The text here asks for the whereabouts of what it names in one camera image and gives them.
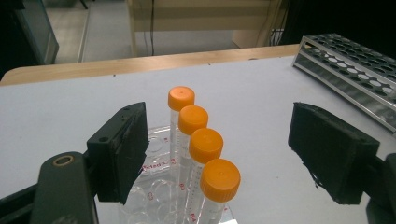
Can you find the clear acrylic tube rack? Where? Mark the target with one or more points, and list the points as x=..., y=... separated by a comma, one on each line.
x=155, y=193

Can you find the clear graduated centrifuge tube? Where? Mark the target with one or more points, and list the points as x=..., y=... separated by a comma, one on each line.
x=206, y=145
x=193, y=119
x=181, y=98
x=220, y=179

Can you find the metal test tube rack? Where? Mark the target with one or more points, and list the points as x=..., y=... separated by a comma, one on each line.
x=351, y=68

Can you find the beige wooden desk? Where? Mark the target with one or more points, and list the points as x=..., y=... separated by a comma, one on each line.
x=205, y=18

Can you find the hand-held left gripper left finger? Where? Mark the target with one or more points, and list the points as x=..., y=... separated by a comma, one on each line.
x=120, y=152

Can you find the dark glass-door cabinet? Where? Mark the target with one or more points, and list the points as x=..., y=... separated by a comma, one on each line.
x=31, y=37

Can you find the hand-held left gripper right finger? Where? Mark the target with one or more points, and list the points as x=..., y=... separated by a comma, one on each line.
x=330, y=152

